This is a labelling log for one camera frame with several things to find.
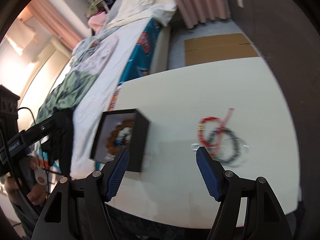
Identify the brown rudraksha bead bracelet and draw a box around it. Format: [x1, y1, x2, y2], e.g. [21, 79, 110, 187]
[106, 119, 135, 156]

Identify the mixed stone bead bracelet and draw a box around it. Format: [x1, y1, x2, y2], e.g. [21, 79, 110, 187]
[207, 127, 243, 167]

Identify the black jewelry box white lining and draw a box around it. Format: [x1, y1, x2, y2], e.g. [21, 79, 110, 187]
[89, 108, 150, 172]

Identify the person's left hand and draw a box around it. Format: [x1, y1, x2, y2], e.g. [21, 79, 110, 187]
[3, 154, 48, 207]

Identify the green patterned blanket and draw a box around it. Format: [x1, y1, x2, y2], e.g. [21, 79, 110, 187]
[36, 70, 100, 122]

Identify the bed with white sheet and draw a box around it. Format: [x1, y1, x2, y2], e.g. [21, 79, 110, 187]
[37, 15, 172, 178]

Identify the pale floral garment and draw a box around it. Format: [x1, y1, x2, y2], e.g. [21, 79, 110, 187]
[70, 34, 119, 75]

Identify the pink curtain left side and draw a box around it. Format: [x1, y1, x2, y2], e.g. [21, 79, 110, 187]
[18, 0, 91, 50]

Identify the pink plush toy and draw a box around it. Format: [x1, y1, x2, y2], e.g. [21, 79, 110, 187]
[88, 11, 107, 34]

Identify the teal patterned bed sheet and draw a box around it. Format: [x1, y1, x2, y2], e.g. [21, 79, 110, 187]
[108, 19, 162, 111]

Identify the flat brown cardboard sheet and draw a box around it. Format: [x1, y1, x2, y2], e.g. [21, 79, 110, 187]
[184, 33, 258, 66]

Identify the white duvet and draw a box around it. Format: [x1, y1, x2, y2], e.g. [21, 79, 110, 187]
[104, 0, 177, 29]

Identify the silver bangle bracelet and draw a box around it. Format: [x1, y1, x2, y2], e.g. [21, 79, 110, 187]
[191, 138, 251, 167]

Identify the red string bracelet gold charm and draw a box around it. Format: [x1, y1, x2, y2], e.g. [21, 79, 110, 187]
[197, 108, 234, 156]

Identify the white wall socket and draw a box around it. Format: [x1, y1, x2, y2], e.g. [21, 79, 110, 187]
[236, 0, 244, 8]

